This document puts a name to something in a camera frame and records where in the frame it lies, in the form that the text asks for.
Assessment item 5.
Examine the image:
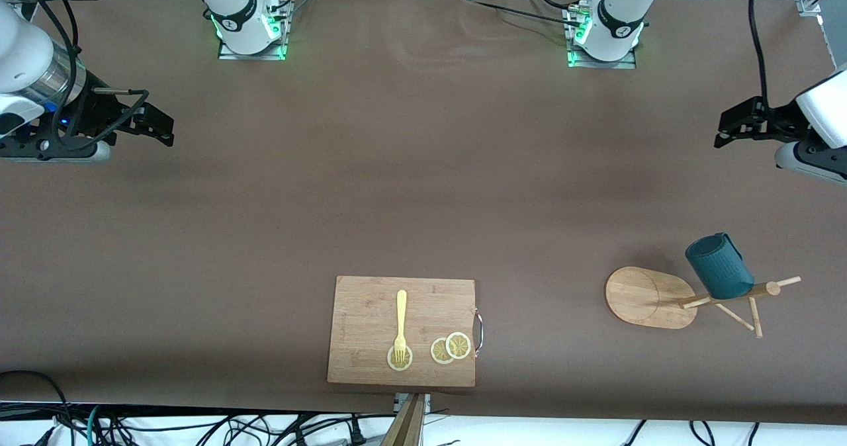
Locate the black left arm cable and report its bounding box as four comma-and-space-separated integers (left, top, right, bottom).
748, 0, 772, 112

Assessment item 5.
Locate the yellow plastic fork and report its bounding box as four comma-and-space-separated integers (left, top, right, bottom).
394, 290, 408, 365

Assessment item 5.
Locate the metal clamp bracket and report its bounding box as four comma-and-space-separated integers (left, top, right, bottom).
394, 393, 432, 414

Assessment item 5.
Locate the black looped floor cable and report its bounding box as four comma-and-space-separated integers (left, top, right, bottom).
0, 370, 73, 446

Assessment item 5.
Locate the dried lemon slice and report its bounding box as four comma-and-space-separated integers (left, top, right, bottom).
430, 337, 457, 365
387, 344, 414, 372
445, 332, 472, 360

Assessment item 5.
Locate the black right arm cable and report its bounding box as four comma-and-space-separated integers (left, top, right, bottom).
13, 0, 149, 150

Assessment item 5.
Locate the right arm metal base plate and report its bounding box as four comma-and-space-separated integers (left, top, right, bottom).
218, 0, 294, 61

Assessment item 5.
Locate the teal floor cable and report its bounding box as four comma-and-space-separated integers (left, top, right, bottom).
86, 403, 107, 446

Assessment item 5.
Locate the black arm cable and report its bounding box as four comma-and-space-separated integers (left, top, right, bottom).
13, 0, 149, 150
748, 0, 772, 112

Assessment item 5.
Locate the dark teal mug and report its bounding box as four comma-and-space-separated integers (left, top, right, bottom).
685, 232, 755, 300

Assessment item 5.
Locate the brown table cover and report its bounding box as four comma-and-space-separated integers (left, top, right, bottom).
0, 0, 847, 427

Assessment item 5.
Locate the black cable on table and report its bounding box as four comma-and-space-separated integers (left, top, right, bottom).
457, 0, 583, 30

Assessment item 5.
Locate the wooden post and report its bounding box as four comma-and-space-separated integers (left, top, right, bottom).
380, 393, 425, 446

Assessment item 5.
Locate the bamboo cutting board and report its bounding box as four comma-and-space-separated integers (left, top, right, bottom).
327, 275, 477, 388

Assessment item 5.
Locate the wooden cup rack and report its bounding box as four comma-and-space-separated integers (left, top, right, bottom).
605, 265, 802, 339

